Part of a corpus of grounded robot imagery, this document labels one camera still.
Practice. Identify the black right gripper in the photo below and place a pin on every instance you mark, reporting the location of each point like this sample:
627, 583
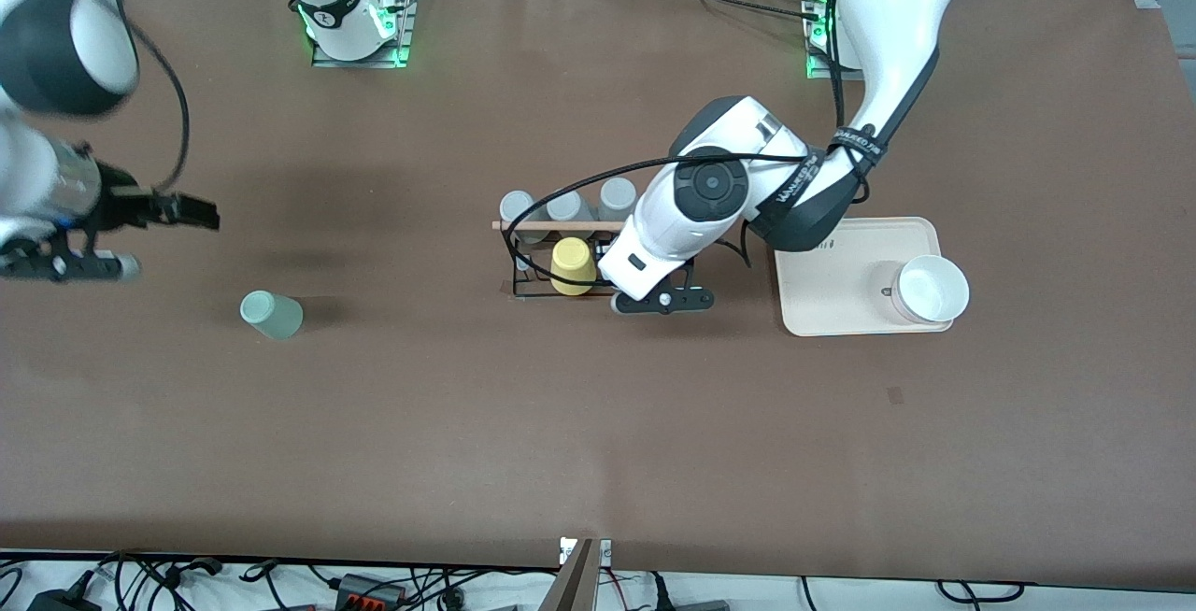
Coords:
119, 203

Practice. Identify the pale green cup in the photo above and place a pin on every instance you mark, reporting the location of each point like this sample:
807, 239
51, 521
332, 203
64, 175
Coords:
273, 315

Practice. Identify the yellow cup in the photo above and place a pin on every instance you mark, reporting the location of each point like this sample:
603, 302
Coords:
572, 267

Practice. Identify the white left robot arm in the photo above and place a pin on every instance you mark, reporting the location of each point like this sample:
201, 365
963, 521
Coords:
897, 13

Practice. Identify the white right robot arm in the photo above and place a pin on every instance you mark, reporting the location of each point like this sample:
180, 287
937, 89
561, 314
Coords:
98, 32

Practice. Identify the grey cup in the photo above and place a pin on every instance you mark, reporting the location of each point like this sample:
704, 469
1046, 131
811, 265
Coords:
516, 207
618, 195
570, 207

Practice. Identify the black power adapter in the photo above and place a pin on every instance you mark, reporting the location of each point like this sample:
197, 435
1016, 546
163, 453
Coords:
65, 600

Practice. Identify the black box orange connectors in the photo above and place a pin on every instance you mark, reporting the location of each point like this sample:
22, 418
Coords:
369, 592

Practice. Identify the brown table mat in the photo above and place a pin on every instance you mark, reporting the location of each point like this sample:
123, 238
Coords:
598, 452

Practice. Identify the beige plastic tray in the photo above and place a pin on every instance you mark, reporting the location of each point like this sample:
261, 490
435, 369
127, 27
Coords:
832, 284

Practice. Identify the pale pink cup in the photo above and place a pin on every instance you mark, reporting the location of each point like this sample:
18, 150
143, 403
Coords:
930, 289

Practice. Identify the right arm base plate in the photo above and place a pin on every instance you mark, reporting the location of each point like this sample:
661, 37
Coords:
397, 32

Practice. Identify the metal camera post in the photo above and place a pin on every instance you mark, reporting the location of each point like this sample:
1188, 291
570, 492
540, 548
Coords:
575, 583

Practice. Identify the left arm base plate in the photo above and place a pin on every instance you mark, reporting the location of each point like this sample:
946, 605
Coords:
815, 50

